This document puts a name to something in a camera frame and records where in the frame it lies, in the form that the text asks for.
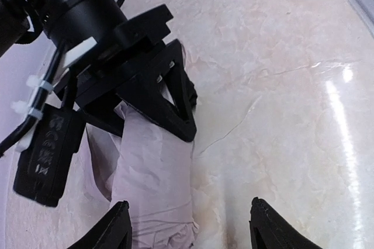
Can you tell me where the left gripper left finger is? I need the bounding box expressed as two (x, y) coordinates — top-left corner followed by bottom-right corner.
(68, 201), (133, 249)

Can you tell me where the pink folding umbrella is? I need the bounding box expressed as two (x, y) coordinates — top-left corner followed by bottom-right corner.
(84, 44), (201, 249)

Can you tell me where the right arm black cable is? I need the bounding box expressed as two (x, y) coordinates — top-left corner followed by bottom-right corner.
(0, 0), (135, 156)

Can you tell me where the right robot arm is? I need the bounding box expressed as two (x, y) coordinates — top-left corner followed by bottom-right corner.
(1, 0), (197, 142)

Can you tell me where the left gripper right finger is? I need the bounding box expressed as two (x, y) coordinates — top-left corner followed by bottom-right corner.
(249, 198), (320, 249)

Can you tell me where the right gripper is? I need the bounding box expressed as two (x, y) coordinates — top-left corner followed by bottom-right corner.
(55, 4), (196, 143)

